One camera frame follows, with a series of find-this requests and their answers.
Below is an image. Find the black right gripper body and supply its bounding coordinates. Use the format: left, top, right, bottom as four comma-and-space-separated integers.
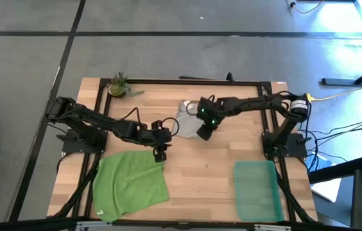
196, 97, 225, 129

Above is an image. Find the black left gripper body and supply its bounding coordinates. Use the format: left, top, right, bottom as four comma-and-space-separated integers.
142, 119, 173, 148

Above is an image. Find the grey microfiber towel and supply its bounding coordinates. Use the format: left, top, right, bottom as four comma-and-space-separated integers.
176, 99, 206, 139

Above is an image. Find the green microfiber towel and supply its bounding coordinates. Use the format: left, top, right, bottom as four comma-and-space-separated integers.
92, 151, 170, 223

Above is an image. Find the teal plastic basket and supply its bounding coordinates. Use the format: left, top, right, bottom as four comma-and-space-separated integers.
234, 160, 285, 223

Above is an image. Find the potted succulent plant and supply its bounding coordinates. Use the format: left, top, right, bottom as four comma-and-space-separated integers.
107, 71, 145, 99

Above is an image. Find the black desk foot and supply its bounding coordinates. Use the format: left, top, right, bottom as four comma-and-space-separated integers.
321, 59, 362, 87

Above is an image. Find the white sheet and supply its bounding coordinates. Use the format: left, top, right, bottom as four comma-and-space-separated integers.
311, 178, 342, 203

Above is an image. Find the black desk bar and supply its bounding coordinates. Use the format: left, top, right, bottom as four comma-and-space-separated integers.
309, 155, 362, 184

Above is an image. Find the black front beam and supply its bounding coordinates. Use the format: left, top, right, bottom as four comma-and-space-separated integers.
0, 217, 362, 231

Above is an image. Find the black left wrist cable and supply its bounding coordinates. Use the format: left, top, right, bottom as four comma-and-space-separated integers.
125, 107, 181, 137

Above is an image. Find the black aluminium table frame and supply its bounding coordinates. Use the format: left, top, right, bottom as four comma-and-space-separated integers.
47, 78, 319, 225

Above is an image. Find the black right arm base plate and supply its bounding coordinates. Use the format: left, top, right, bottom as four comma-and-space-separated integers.
262, 132, 309, 158

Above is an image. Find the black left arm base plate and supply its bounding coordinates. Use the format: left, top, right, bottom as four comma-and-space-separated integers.
56, 128, 108, 155

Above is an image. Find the silver bracket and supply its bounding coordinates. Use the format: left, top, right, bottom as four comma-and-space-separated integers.
254, 223, 293, 231
74, 221, 117, 231

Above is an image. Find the yellow power plug with cable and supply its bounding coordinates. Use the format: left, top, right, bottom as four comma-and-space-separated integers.
306, 78, 362, 103

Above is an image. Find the tan cable with black plug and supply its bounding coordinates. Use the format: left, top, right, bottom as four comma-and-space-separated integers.
285, 0, 325, 15

